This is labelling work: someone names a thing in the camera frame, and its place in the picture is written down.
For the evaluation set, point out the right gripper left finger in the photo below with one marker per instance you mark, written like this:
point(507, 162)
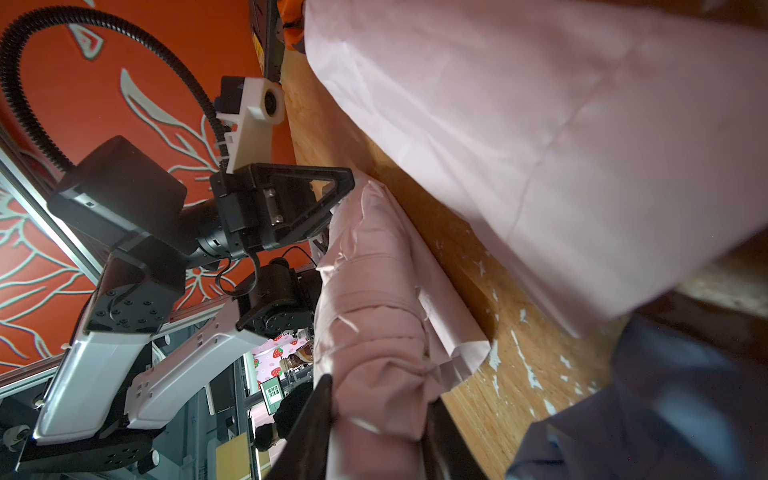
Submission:
point(307, 424)

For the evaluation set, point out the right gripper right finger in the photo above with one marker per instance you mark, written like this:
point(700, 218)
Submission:
point(445, 452)

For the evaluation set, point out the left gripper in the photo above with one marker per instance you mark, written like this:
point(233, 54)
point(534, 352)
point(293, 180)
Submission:
point(268, 206)

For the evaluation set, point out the pink umbrella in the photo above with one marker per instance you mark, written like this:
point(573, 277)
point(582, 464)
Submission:
point(371, 339)

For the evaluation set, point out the blue umbrella front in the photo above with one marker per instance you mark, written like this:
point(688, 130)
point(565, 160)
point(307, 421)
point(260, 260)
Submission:
point(675, 408)

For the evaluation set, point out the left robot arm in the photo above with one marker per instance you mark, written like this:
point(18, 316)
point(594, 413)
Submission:
point(107, 403)

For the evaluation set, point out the orange black pliers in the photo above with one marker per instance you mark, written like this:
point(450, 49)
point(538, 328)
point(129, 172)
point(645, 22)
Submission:
point(292, 17)

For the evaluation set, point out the black box yellow label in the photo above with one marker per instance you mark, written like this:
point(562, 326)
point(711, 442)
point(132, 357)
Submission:
point(266, 27)

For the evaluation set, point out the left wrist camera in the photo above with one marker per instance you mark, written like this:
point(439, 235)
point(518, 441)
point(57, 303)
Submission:
point(252, 107)

